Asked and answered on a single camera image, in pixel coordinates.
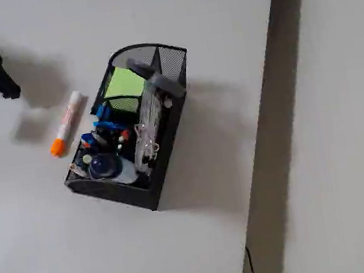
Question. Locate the white marker orange cap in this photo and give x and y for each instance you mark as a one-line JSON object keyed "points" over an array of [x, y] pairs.
{"points": [[69, 123]]}

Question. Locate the blue marker black cap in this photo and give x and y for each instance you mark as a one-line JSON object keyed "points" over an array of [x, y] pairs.
{"points": [[110, 124]]}

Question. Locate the black mesh desk organizer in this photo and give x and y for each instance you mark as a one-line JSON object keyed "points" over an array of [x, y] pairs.
{"points": [[162, 166]]}

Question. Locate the green sticky note pad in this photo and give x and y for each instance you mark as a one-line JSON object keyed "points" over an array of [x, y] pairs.
{"points": [[123, 81]]}

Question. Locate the white bottle blue cap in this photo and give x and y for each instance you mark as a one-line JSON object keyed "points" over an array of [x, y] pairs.
{"points": [[105, 167]]}

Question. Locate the small red tipped item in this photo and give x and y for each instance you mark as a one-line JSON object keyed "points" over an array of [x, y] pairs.
{"points": [[124, 137]]}

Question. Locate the clear printed plastic package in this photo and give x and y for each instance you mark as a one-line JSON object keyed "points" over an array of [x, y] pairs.
{"points": [[151, 110]]}

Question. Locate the clear plastic clip box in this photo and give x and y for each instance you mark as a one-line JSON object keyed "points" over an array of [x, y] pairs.
{"points": [[144, 148]]}

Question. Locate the grey stapler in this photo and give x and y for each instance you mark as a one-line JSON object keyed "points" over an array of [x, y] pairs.
{"points": [[164, 82]]}

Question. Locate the small white cylinder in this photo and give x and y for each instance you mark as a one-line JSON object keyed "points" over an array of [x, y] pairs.
{"points": [[167, 103]]}

